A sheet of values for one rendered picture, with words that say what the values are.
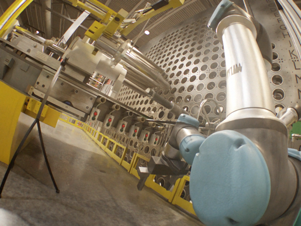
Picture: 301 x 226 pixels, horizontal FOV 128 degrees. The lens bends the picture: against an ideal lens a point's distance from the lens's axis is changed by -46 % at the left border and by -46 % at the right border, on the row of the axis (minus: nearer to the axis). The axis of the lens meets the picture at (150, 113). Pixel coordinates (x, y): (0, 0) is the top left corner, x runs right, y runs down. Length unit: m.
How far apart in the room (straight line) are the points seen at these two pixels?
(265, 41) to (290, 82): 2.22
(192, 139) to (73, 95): 1.33
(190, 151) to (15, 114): 1.16
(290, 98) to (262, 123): 2.34
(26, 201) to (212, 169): 0.96
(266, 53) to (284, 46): 2.76
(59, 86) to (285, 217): 1.63
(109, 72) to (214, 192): 1.70
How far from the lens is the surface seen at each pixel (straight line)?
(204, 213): 0.17
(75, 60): 1.54
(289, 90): 2.57
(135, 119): 1.65
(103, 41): 1.47
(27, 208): 0.94
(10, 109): 1.22
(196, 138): 0.33
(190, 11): 10.24
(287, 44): 3.27
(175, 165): 0.43
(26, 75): 1.64
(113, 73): 1.75
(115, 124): 1.57
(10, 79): 1.70
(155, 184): 1.96
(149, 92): 2.01
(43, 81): 1.54
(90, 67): 1.54
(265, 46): 0.47
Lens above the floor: 0.62
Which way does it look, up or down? 13 degrees up
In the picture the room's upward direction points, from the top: 20 degrees clockwise
